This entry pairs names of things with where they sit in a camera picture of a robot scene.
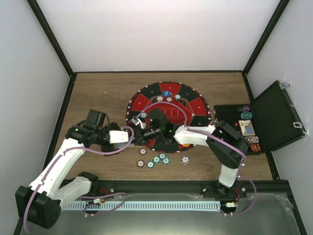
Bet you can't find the round red black poker mat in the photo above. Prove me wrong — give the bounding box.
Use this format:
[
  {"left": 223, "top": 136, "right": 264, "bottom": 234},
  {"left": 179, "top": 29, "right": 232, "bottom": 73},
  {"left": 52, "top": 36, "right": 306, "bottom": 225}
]
[{"left": 125, "top": 81, "right": 212, "bottom": 154}]

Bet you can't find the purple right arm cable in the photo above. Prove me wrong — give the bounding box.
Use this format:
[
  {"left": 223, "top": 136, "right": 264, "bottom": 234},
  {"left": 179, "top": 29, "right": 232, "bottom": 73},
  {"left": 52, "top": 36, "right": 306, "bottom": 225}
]
[{"left": 135, "top": 101, "right": 257, "bottom": 217}]

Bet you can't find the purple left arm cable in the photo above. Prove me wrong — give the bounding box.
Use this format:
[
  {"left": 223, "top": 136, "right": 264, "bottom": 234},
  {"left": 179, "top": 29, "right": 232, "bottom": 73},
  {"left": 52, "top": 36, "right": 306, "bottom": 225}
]
[{"left": 23, "top": 126, "right": 134, "bottom": 233}]

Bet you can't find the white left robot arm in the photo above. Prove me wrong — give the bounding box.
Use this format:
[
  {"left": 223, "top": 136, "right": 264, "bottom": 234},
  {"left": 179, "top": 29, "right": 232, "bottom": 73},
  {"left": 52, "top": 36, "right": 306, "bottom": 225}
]
[{"left": 15, "top": 109, "right": 134, "bottom": 234}]

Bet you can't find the black enclosure frame post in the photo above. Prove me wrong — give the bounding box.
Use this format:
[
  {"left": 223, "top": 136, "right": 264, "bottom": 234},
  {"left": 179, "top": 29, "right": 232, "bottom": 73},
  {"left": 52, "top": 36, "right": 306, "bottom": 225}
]
[
  {"left": 27, "top": 0, "right": 74, "bottom": 77},
  {"left": 243, "top": 0, "right": 290, "bottom": 75}
]

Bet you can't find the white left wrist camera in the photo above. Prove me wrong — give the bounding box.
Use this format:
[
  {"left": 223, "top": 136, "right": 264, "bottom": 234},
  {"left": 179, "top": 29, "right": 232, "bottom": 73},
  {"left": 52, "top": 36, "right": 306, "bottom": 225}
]
[{"left": 109, "top": 130, "right": 129, "bottom": 144}]

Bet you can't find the black poker chip case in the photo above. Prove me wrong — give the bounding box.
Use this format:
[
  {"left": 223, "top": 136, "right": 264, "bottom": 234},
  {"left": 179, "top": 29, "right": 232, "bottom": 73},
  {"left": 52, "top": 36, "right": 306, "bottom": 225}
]
[{"left": 214, "top": 80, "right": 307, "bottom": 155}]

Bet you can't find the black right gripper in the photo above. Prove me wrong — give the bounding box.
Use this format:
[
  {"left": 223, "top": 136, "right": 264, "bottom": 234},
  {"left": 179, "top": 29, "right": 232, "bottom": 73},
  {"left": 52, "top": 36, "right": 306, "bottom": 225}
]
[{"left": 130, "top": 125, "right": 163, "bottom": 146}]

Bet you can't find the black enclosure frame post left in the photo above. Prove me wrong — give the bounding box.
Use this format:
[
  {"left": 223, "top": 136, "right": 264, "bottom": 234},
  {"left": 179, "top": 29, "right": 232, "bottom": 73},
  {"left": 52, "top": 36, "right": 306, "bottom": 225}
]
[{"left": 27, "top": 0, "right": 74, "bottom": 77}]

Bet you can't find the red poker chip stack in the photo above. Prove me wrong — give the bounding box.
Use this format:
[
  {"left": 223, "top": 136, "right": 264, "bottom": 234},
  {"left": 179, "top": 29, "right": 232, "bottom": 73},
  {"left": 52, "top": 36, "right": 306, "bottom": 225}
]
[{"left": 137, "top": 160, "right": 145, "bottom": 168}]

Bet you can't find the light blue slotted cable duct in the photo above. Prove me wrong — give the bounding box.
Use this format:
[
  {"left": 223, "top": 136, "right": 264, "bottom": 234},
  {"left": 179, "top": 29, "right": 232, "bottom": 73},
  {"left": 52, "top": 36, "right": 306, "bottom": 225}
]
[{"left": 64, "top": 201, "right": 221, "bottom": 212}]

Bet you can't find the teal chip row in case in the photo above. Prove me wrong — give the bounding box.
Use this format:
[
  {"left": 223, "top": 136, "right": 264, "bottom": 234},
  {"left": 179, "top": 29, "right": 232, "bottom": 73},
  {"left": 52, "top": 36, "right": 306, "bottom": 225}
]
[{"left": 241, "top": 112, "right": 253, "bottom": 120}]

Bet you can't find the black enclosure frame post right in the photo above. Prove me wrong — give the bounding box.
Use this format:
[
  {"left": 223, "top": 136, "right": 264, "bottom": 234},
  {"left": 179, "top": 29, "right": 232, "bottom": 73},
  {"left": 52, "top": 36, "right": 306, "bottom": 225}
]
[{"left": 243, "top": 0, "right": 290, "bottom": 75}]

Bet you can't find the blue small blind button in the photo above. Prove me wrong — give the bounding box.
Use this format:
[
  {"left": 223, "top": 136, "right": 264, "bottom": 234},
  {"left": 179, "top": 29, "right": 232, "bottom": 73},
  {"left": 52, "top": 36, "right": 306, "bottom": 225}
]
[{"left": 162, "top": 91, "right": 171, "bottom": 97}]

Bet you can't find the blue backed card deck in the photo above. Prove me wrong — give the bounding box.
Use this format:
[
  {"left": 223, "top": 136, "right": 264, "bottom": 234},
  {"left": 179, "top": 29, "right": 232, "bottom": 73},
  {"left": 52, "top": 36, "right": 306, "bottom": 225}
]
[{"left": 114, "top": 142, "right": 134, "bottom": 149}]

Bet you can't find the blue white chip top seat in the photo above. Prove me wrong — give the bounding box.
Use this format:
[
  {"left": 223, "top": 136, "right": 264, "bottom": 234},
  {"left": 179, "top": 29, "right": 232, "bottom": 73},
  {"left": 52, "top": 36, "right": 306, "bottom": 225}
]
[{"left": 156, "top": 96, "right": 163, "bottom": 102}]

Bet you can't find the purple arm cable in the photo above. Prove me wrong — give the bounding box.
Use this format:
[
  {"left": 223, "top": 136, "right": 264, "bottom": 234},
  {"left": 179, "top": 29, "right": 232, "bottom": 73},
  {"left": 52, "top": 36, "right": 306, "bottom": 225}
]
[
  {"left": 23, "top": 126, "right": 134, "bottom": 233},
  {"left": 135, "top": 101, "right": 257, "bottom": 217}
]

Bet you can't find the card deck in case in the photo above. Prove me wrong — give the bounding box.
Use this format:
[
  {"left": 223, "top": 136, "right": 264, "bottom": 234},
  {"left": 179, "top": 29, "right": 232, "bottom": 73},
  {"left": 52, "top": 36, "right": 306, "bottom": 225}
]
[{"left": 239, "top": 120, "right": 255, "bottom": 136}]

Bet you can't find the orange red chip row case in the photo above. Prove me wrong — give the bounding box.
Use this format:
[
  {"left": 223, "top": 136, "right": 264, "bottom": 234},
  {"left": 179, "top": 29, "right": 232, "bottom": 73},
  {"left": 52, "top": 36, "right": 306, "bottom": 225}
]
[{"left": 250, "top": 143, "right": 261, "bottom": 152}]

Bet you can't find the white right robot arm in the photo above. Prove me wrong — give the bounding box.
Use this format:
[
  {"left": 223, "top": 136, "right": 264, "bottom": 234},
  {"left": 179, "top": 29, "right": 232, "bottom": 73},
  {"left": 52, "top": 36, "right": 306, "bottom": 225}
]
[{"left": 131, "top": 108, "right": 249, "bottom": 197}]

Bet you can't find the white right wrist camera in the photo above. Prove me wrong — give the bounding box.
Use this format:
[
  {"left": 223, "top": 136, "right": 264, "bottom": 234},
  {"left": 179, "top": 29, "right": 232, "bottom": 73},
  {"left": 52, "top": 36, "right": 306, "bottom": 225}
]
[{"left": 131, "top": 117, "right": 146, "bottom": 129}]

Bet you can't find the blue white poker chip stack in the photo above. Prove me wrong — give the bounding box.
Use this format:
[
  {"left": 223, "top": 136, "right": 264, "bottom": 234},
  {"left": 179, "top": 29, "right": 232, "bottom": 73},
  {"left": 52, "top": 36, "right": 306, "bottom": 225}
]
[{"left": 181, "top": 155, "right": 190, "bottom": 165}]

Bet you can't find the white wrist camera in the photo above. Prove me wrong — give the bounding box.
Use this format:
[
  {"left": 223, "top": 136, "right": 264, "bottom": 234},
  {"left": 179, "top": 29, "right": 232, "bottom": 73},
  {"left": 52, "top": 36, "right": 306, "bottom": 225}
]
[
  {"left": 109, "top": 130, "right": 129, "bottom": 144},
  {"left": 131, "top": 117, "right": 146, "bottom": 129}
]

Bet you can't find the black front mounting rail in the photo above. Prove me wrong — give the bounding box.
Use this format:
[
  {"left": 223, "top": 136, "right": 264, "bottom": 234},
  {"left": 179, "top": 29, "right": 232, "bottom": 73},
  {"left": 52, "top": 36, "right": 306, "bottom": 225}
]
[{"left": 89, "top": 180, "right": 291, "bottom": 200}]

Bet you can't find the red 100 chip off mat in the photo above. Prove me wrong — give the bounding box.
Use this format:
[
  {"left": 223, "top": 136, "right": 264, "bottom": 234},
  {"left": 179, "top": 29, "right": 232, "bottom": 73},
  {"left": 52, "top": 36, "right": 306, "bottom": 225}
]
[{"left": 139, "top": 148, "right": 147, "bottom": 155}]

